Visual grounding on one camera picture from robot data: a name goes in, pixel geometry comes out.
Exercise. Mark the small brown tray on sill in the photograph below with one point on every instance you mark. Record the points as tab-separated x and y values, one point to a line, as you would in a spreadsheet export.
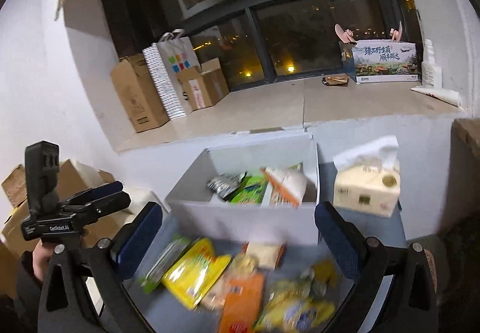
336	80

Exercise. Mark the tissue pack with tissue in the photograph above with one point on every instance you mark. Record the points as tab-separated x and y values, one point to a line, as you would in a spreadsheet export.
368	177

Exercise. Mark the beige cracker packet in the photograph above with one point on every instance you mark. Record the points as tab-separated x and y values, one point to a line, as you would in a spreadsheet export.
268	256

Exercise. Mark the white orange snack bag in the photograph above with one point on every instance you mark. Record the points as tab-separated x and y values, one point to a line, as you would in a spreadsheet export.
289	185

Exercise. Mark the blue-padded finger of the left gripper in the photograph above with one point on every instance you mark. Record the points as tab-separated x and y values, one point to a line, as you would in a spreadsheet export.
94	194

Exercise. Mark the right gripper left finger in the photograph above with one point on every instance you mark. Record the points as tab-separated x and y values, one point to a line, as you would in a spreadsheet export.
133	240

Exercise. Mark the silver dark snack packet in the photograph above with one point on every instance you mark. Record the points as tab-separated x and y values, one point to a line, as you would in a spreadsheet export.
224	185

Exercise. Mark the tall brown cardboard box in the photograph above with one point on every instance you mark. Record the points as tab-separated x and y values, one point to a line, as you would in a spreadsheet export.
137	93

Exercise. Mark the clear bread packet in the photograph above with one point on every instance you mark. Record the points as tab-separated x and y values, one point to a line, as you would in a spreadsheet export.
216	296

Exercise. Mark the printed landscape gift box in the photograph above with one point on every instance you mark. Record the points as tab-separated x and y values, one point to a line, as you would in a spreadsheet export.
379	61

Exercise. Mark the white dotted paper bag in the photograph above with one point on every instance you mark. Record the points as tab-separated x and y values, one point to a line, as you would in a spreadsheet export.
172	54

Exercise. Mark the green snack bag in box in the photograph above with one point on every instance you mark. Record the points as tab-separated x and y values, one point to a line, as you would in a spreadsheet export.
251	190

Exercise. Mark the green yellow snack bag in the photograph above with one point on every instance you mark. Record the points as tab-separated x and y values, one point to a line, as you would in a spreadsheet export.
300	304

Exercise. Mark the white spray bottle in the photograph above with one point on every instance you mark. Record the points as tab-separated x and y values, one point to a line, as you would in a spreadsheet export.
431	72

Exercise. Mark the white cardboard storage box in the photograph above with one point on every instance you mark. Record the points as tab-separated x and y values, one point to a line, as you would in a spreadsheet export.
201	212

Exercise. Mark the open small cardboard box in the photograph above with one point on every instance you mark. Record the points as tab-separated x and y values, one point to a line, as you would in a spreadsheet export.
204	85

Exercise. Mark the green snack packet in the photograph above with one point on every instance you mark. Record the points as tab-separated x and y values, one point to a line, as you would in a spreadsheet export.
169	255

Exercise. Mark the yellow jelly cup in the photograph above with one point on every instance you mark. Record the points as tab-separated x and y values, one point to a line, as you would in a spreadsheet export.
243	266

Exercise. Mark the orange snack box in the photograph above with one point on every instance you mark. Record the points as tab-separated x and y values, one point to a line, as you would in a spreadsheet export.
242	304

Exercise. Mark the person's left hand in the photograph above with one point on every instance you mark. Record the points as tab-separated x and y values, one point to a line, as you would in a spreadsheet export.
41	256

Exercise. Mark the rolled white paper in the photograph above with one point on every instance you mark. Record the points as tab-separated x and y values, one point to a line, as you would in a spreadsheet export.
448	96

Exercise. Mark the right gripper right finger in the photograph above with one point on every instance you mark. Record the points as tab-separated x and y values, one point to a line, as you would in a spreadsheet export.
345	242

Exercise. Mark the wooden side shelf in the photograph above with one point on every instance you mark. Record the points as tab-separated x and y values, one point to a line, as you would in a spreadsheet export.
463	175

